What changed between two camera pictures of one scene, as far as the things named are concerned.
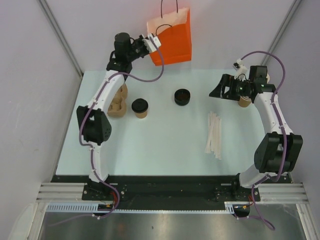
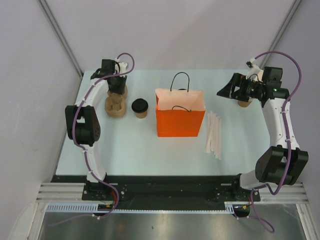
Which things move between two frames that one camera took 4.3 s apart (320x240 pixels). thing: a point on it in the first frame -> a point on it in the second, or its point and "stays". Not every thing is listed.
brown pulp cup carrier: (117, 107) stays
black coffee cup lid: (139, 105) stays
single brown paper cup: (141, 115) stays
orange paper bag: (174, 32) -> (179, 113)
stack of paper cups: (245, 101) stays
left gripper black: (140, 40) -> (121, 90)
